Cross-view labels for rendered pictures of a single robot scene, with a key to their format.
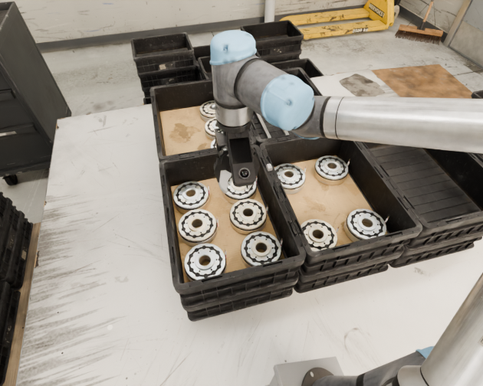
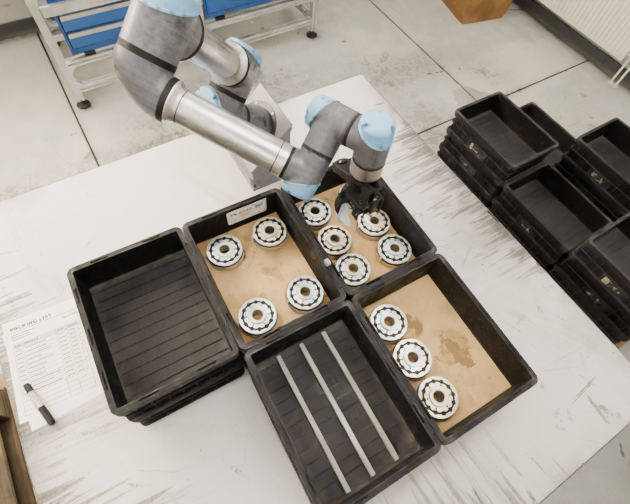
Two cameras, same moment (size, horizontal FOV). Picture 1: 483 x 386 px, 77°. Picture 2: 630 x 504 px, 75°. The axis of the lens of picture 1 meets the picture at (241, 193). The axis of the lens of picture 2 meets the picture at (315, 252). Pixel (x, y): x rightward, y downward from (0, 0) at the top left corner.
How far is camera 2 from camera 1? 1.16 m
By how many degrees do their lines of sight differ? 67
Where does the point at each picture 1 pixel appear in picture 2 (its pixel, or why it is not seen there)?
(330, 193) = (257, 290)
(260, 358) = not seen: hidden behind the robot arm
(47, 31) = not seen: outside the picture
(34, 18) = not seen: outside the picture
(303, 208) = (283, 266)
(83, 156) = (560, 332)
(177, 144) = (449, 326)
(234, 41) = (374, 114)
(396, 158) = (169, 367)
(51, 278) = (469, 206)
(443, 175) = (115, 349)
